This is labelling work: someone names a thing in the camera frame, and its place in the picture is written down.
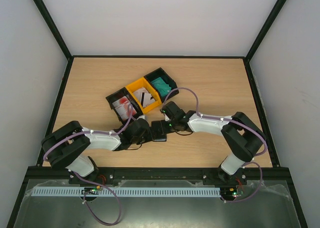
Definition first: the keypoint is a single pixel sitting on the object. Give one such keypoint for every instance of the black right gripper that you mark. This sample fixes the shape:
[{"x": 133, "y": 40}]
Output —
[{"x": 169, "y": 111}]

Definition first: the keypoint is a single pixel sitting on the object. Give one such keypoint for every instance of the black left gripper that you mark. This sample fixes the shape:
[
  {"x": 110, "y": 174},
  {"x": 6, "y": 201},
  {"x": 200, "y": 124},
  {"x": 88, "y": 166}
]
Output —
[{"x": 149, "y": 138}]

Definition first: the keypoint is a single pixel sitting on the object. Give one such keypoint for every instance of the black leather card holder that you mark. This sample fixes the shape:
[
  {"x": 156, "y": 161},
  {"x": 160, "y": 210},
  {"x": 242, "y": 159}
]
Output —
[{"x": 157, "y": 133}]

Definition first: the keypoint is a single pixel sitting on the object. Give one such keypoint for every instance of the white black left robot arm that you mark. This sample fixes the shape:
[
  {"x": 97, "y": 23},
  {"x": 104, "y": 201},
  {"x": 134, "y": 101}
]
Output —
[{"x": 64, "y": 148}]

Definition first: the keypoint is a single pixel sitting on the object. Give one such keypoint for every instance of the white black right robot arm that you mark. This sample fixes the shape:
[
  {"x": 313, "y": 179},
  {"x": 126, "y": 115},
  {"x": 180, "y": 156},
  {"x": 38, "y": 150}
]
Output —
[{"x": 244, "y": 138}]

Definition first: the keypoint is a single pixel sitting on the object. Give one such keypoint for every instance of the white red card stack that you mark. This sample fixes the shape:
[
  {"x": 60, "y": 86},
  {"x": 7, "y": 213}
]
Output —
[{"x": 122, "y": 108}]

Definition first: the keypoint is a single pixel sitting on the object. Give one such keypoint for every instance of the teal card stack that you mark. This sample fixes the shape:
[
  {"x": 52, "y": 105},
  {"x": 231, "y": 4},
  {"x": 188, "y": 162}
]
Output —
[{"x": 161, "y": 86}]

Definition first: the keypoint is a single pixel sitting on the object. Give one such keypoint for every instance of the white orange card stack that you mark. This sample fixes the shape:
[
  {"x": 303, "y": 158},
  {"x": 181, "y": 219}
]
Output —
[{"x": 144, "y": 97}]

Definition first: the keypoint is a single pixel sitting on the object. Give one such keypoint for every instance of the black card bin right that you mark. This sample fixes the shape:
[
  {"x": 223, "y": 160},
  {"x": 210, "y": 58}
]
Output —
[{"x": 160, "y": 73}]

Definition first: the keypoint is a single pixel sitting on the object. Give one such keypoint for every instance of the black card bin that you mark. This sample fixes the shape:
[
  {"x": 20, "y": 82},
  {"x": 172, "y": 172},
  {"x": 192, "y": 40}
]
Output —
[
  {"x": 117, "y": 95},
  {"x": 160, "y": 73}
]

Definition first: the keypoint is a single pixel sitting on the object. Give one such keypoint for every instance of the black card bin left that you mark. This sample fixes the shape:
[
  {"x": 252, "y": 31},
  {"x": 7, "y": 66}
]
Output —
[{"x": 117, "y": 95}]

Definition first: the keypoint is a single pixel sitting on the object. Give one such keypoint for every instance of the yellow card bin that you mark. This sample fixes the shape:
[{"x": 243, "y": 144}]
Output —
[{"x": 142, "y": 82}]

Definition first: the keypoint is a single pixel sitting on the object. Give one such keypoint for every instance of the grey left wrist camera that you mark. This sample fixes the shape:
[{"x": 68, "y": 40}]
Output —
[{"x": 143, "y": 117}]

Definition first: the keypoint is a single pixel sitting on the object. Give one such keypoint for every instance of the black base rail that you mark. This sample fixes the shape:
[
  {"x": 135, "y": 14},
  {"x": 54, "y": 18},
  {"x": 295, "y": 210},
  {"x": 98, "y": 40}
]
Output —
[{"x": 208, "y": 176}]

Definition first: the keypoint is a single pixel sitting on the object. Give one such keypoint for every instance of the white slotted cable duct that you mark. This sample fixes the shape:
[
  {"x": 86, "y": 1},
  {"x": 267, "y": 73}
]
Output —
[{"x": 127, "y": 192}]

